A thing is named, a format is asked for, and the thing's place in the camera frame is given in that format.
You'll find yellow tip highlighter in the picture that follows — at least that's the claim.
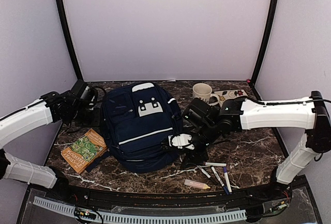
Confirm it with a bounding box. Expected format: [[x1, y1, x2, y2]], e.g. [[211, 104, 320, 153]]
[[184, 179, 210, 190]]

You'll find navy blue student backpack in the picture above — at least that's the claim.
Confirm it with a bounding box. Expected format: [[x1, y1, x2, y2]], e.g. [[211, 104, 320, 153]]
[[99, 82, 183, 174]]

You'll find orange Treehouse book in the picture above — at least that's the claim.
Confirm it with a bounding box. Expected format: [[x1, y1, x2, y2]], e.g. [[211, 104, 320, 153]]
[[61, 129, 107, 174]]

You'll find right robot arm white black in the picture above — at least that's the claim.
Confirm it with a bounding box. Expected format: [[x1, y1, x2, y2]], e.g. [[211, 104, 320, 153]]
[[181, 91, 330, 200]]

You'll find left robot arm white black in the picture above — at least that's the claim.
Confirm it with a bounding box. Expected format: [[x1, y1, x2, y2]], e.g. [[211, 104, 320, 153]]
[[1, 80, 101, 201]]

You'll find black cap white marker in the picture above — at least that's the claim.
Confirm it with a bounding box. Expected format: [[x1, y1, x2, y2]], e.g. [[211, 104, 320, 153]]
[[197, 166, 210, 178]]

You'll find black white marker middle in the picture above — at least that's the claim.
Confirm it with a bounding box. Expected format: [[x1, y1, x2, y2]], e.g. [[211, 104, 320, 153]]
[[210, 166, 224, 187]]

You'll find red cap white marker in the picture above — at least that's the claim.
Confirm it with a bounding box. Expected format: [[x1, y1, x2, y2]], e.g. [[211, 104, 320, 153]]
[[205, 162, 227, 167]]

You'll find blue cap white marker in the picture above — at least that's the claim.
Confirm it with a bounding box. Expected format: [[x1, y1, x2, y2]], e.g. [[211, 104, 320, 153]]
[[223, 167, 232, 194]]

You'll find cream floral ceramic mug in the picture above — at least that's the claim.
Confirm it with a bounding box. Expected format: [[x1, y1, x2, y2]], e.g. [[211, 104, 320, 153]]
[[192, 83, 220, 106]]

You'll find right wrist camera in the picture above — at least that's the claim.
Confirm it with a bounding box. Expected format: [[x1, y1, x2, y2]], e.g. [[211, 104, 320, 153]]
[[161, 134, 195, 150]]

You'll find white slotted cable duct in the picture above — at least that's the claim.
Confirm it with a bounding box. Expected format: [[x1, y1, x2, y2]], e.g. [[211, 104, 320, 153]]
[[33, 197, 247, 224]]

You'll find black front rail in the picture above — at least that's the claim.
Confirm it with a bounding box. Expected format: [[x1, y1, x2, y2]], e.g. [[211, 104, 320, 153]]
[[27, 176, 308, 209]]

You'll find right black frame post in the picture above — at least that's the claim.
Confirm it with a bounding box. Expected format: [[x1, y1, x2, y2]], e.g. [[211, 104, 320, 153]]
[[250, 0, 278, 85]]

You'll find black frame post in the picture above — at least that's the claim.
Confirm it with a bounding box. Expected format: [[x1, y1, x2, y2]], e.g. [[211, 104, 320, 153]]
[[250, 0, 278, 85], [55, 0, 83, 80]]

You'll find left black frame post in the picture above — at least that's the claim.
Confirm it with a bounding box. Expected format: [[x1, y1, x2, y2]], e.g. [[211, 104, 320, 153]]
[[55, 0, 83, 80]]

